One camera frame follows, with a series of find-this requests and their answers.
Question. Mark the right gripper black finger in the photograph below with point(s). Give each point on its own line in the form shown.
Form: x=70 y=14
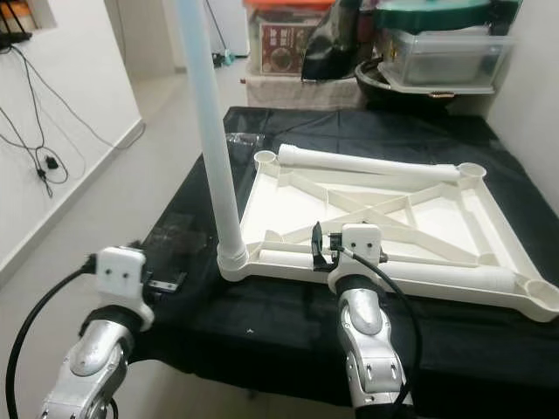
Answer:
x=318 y=244

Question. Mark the white plastic table leg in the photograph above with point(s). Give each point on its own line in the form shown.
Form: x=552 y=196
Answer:
x=210 y=131
x=367 y=163
x=445 y=275

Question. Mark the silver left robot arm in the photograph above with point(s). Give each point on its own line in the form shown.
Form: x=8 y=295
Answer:
x=92 y=367

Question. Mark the white plastic children table top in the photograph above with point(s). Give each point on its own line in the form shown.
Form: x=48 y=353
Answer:
x=297 y=209

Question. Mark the speckled stone ledge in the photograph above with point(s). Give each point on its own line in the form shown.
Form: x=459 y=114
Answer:
x=293 y=92

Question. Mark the black power adapter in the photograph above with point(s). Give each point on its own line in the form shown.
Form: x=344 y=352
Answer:
x=53 y=161

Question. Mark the black bowl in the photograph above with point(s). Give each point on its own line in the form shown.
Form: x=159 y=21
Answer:
x=393 y=94

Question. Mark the black bag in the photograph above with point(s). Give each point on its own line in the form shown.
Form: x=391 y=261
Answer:
x=332 y=48

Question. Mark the orange lid storage box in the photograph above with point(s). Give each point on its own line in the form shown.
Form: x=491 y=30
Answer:
x=279 y=44

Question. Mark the clear plastic storage box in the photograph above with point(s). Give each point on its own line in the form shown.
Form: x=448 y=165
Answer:
x=450 y=61

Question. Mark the dark green lid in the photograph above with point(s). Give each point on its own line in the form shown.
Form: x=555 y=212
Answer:
x=445 y=16

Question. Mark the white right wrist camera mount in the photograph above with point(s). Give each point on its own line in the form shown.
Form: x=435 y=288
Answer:
x=362 y=244

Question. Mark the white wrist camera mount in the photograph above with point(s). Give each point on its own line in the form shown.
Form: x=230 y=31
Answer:
x=362 y=244
x=118 y=275

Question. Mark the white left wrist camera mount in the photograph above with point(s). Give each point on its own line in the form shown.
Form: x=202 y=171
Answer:
x=118 y=275

